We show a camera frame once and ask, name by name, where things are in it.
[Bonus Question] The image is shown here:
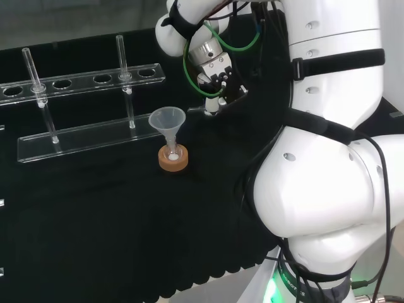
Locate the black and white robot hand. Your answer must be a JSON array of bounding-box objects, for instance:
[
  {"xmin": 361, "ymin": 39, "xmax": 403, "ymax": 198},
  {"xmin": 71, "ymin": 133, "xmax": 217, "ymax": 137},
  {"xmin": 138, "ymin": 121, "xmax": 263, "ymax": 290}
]
[{"xmin": 196, "ymin": 51, "xmax": 249, "ymax": 116}]

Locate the translucent plastic funnel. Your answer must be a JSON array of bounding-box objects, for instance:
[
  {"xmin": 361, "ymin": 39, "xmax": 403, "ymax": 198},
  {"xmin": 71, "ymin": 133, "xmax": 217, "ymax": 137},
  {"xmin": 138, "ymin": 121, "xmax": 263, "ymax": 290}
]
[{"xmin": 148, "ymin": 107, "xmax": 188, "ymax": 158}]

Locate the clear acrylic funnel stand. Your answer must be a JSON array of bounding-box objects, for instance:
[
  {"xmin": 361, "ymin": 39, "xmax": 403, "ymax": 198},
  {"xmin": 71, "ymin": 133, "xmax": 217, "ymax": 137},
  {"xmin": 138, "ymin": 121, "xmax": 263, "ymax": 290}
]
[{"xmin": 0, "ymin": 34, "xmax": 167, "ymax": 164}]

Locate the clear round-bottom flask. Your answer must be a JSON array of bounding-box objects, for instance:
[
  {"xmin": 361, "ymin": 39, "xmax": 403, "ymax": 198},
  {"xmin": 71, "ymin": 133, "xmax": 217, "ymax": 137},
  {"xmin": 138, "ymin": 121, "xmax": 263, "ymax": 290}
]
[{"xmin": 163, "ymin": 142, "xmax": 184, "ymax": 163}]

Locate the black table cloth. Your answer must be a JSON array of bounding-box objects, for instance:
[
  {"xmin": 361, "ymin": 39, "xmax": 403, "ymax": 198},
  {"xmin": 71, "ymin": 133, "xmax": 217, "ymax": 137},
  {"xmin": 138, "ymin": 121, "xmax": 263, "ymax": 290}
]
[{"xmin": 0, "ymin": 21, "xmax": 404, "ymax": 300}]

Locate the black cable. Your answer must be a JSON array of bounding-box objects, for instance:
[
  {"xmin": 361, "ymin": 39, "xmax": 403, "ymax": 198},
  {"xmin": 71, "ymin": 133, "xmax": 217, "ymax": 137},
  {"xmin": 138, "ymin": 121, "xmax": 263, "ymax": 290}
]
[
  {"xmin": 251, "ymin": 0, "xmax": 285, "ymax": 83},
  {"xmin": 350, "ymin": 131, "xmax": 399, "ymax": 303}
]

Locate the cork ring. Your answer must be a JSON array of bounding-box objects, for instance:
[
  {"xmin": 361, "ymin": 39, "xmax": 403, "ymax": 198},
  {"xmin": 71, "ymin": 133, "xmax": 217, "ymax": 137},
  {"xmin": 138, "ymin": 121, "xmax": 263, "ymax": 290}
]
[{"xmin": 157, "ymin": 145, "xmax": 190, "ymax": 173}]

